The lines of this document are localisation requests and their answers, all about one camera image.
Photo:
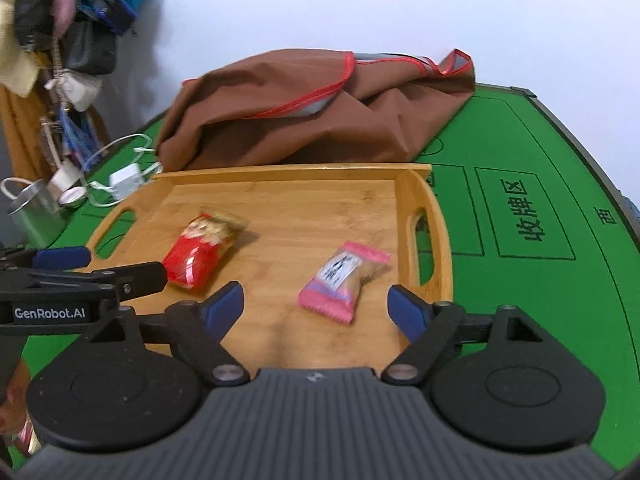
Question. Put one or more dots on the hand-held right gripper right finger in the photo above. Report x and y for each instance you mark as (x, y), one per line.
(404, 310)

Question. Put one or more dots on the small round tin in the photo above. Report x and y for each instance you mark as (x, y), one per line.
(73, 196)

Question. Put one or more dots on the brown cloth bag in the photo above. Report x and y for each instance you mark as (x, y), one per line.
(300, 125)

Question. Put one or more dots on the metal mug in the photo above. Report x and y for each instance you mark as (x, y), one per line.
(37, 215)

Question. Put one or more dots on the black pouch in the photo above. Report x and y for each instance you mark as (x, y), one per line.
(90, 47)

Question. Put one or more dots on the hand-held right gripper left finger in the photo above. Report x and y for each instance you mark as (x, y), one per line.
(227, 306)

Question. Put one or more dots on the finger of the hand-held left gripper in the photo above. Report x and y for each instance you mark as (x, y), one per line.
(140, 277)
(60, 258)

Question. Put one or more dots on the black bag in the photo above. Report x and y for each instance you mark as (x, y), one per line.
(32, 15)

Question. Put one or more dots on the small white bag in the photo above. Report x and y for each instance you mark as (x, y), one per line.
(80, 87)

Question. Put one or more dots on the pink snack packet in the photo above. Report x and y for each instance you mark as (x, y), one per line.
(335, 285)

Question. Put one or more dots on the orange-brown coat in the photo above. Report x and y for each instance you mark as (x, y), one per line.
(22, 135)

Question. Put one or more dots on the red snack packet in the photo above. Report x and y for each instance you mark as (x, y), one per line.
(200, 250)

